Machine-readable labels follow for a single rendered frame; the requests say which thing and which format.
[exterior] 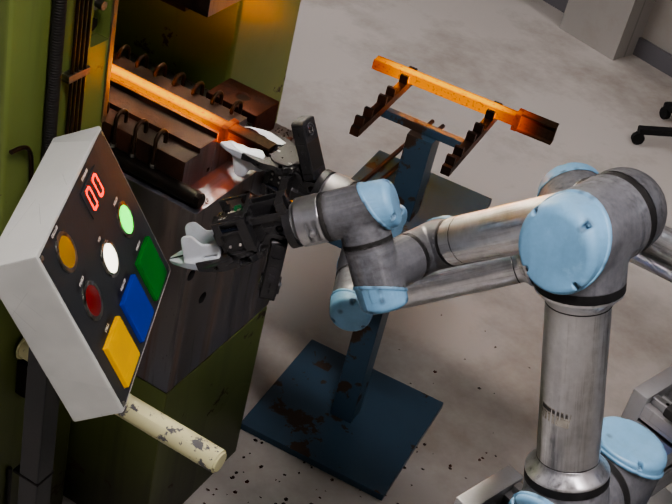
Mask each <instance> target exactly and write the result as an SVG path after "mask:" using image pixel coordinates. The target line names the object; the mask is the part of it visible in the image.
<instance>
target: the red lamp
mask: <svg viewBox="0 0 672 504"><path fill-rule="evenodd" d="M86 301H87V305H88V308H89V310H90V312H91V313H92V314H93V315H94V316H98V315H99V314H100V312H101V298H100V295H99V292H98V290H97V289H96V287H95V286H93V285H89V286H88V287H87V289H86Z"/></svg>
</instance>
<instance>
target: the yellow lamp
mask: <svg viewBox="0 0 672 504"><path fill-rule="evenodd" d="M59 252H60V256H61V259H62V261H63V263H64V264H65V265H66V266H67V267H68V268H72V267H73V266H74V264H75V260H76V256H75V250H74V247H73V244H72V242H71V241H70V239H69V238H68V237H66V236H62V237H61V238H60V241H59Z"/></svg>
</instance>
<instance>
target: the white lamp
mask: <svg viewBox="0 0 672 504"><path fill-rule="evenodd" d="M103 252H104V260H105V263H106V266H107V268H108V269H109V271H110V272H112V273H115V272H116V271H117V269H118V258H117V254H116V252H115V249H114V248H113V246H112V245H111V244H110V243H106V244H105V246H104V251H103Z"/></svg>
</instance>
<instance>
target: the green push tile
mask: <svg viewBox="0 0 672 504"><path fill-rule="evenodd" d="M135 266H136V268H137V270H138V272H139V274H140V276H141V278H142V279H143V281H144V283H145V285H146V287H147V289H148V291H149V293H150V295H151V297H152V299H153V301H157V300H158V299H159V296H160V293H161V290H162V287H163V284H164V281H165V278H166V276H167V270H166V268H165V266H164V264H163V262H162V260H161V258H160V256H159V254H158V252H157V250H156V248H155V246H154V244H153V242H152V240H151V238H150V236H146V237H145V238H144V240H143V243H142V246H141V248H140V251H139V254H138V256H137V259H136V262H135Z"/></svg>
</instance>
